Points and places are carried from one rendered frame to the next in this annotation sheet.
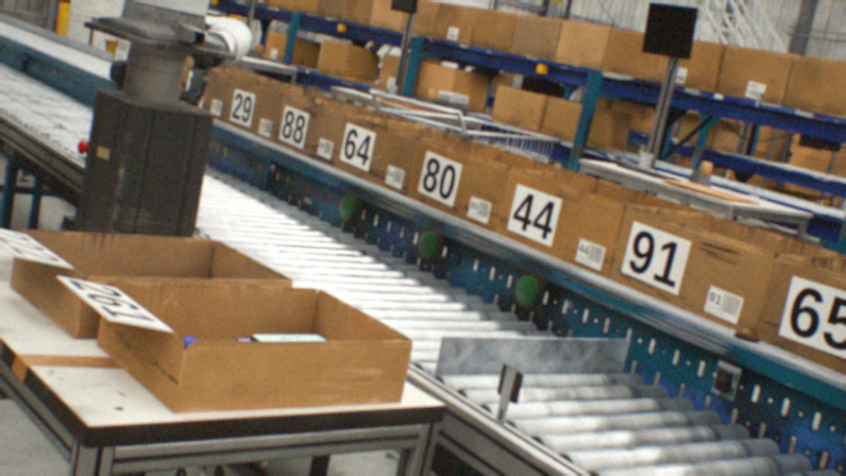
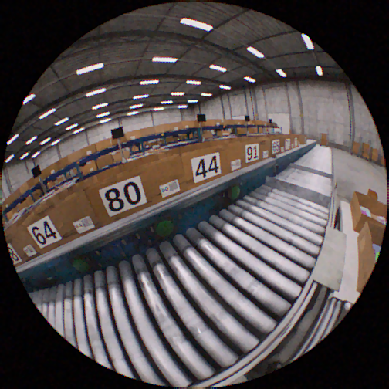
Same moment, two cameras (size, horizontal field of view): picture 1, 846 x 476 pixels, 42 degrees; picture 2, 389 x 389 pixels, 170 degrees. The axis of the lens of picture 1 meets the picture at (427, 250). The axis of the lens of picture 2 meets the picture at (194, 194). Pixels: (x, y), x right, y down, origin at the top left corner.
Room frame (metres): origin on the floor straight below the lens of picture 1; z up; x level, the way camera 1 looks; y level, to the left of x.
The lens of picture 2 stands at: (2.52, 0.36, 1.12)
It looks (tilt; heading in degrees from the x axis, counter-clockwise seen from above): 27 degrees down; 278
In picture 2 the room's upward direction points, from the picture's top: 10 degrees counter-clockwise
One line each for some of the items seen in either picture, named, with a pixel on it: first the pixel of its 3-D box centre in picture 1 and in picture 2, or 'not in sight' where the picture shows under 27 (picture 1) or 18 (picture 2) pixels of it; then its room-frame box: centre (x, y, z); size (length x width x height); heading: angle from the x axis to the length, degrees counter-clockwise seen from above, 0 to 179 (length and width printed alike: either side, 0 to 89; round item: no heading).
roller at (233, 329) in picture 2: (332, 270); (196, 289); (2.59, 0.21, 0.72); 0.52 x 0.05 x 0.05; 127
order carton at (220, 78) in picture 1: (240, 97); not in sight; (4.11, 0.79, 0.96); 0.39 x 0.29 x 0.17; 37
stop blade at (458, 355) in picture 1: (536, 361); (295, 191); (1.99, -0.24, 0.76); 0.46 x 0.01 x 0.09; 127
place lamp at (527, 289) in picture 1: (526, 291); (235, 192); (2.40, -0.23, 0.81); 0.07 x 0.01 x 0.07; 37
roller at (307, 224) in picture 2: (460, 341); (282, 214); (2.17, -0.10, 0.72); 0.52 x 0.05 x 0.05; 127
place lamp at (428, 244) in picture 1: (426, 245); (164, 228); (2.71, 0.01, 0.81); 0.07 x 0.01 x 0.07; 37
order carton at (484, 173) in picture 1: (499, 189); (133, 181); (2.87, -0.15, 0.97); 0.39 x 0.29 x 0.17; 37
